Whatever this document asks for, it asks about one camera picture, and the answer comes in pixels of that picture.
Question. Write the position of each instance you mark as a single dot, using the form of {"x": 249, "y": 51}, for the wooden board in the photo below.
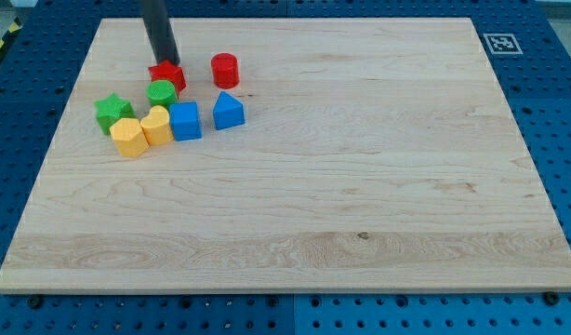
{"x": 377, "y": 156}

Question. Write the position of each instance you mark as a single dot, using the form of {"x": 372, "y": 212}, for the green star block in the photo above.
{"x": 110, "y": 110}

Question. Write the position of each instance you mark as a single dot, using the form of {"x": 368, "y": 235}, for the black bolt right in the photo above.
{"x": 551, "y": 298}

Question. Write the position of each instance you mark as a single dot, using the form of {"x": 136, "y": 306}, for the blue triangle block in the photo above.
{"x": 228, "y": 111}

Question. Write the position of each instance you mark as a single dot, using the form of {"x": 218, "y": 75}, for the black bolt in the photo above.
{"x": 35, "y": 302}
{"x": 551, "y": 298}

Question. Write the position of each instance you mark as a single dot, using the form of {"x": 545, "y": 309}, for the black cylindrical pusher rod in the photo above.
{"x": 159, "y": 30}

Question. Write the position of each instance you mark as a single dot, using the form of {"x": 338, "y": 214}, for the blue cube block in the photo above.
{"x": 185, "y": 121}

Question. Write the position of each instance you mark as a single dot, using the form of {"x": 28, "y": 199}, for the red cylinder block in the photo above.
{"x": 225, "y": 70}

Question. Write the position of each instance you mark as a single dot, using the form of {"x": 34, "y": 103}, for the yellow hexagon block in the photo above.
{"x": 129, "y": 138}

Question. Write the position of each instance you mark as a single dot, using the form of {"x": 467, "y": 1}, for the black bolt left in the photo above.
{"x": 35, "y": 302}

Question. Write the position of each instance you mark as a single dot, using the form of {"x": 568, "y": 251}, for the white fiducial marker tag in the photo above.
{"x": 502, "y": 44}

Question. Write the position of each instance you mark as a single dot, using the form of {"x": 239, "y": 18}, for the red star block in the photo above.
{"x": 167, "y": 70}

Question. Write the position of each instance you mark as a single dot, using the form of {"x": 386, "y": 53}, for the yellow heart block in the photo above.
{"x": 156, "y": 126}

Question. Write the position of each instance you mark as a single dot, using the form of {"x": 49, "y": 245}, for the green cylinder block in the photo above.
{"x": 161, "y": 93}

